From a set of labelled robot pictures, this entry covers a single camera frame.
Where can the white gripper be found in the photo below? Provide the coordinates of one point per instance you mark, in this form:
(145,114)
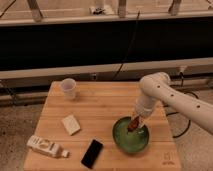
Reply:
(143,112)

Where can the red pepper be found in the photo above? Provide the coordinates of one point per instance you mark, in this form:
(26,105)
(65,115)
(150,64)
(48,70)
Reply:
(133,124)

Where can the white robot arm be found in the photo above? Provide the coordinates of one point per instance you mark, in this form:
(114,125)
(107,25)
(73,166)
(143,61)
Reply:
(154,87)

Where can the green ceramic bowl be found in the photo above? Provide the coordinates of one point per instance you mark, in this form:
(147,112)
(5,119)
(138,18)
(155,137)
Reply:
(130,142)

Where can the wooden table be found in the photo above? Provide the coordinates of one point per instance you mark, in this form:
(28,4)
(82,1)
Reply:
(97,107)

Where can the black smartphone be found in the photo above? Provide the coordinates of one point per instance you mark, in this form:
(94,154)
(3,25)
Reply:
(92,154)

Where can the white sponge block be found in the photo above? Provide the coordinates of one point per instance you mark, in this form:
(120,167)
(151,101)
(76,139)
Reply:
(71,124)

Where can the clear plastic cup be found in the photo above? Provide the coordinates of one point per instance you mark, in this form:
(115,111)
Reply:
(68,87)

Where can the white plastic bottle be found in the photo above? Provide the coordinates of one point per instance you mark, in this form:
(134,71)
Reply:
(47,147)

